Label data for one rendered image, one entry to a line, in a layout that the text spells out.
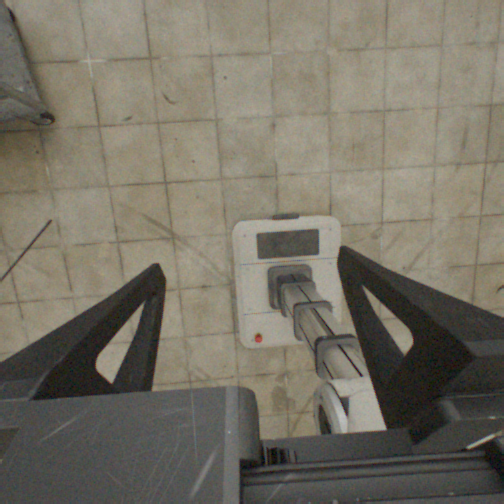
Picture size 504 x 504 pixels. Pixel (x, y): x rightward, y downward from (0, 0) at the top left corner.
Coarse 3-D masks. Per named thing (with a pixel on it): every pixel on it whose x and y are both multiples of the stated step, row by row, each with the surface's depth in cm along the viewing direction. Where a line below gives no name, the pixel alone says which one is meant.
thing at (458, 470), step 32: (288, 448) 7; (480, 448) 5; (256, 480) 5; (288, 480) 5; (320, 480) 5; (352, 480) 5; (384, 480) 5; (416, 480) 5; (448, 480) 5; (480, 480) 5
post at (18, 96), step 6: (0, 84) 93; (6, 84) 96; (0, 90) 94; (6, 90) 95; (12, 90) 98; (12, 96) 99; (18, 96) 100; (24, 96) 103; (24, 102) 104; (30, 102) 106; (36, 102) 109; (36, 108) 110; (42, 108) 112
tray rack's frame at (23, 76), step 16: (0, 0) 105; (0, 16) 106; (0, 32) 107; (16, 32) 109; (0, 48) 108; (16, 48) 108; (0, 64) 109; (16, 64) 109; (16, 80) 110; (32, 80) 111; (32, 96) 111; (0, 112) 112; (16, 112) 112; (32, 112) 113
